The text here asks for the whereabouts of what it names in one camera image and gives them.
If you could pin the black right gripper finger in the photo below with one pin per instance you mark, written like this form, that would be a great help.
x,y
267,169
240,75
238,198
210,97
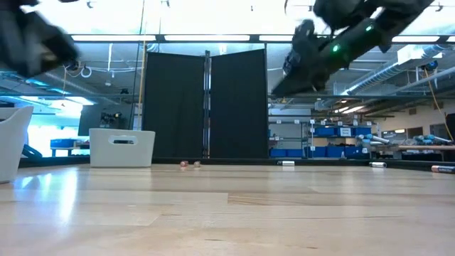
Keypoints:
x,y
302,84

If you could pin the silver black AA battery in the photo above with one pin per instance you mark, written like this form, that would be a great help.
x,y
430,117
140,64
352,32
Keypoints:
x,y
286,163
377,164

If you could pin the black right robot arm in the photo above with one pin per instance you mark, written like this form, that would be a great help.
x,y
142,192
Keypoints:
x,y
355,39

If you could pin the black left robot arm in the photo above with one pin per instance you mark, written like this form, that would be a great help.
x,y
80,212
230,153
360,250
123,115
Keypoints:
x,y
28,39

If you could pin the shelf with blue bins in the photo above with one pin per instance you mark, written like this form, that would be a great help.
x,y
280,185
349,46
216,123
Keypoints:
x,y
327,131

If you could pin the black folding partition screen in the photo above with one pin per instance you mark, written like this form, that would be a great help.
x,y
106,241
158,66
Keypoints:
x,y
174,106

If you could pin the wooden workbench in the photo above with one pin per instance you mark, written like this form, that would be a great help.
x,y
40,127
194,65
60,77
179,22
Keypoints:
x,y
426,147

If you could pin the light grey plastic bin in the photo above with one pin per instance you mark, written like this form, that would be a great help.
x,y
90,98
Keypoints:
x,y
103,153
12,149

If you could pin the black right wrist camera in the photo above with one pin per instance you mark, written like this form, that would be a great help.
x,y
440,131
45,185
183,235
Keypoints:
x,y
306,31

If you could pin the silver ventilation duct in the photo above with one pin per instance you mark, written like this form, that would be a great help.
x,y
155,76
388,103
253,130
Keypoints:
x,y
382,75

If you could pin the black aluminium table frame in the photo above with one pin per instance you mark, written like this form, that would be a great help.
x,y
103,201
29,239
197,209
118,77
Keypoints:
x,y
337,163

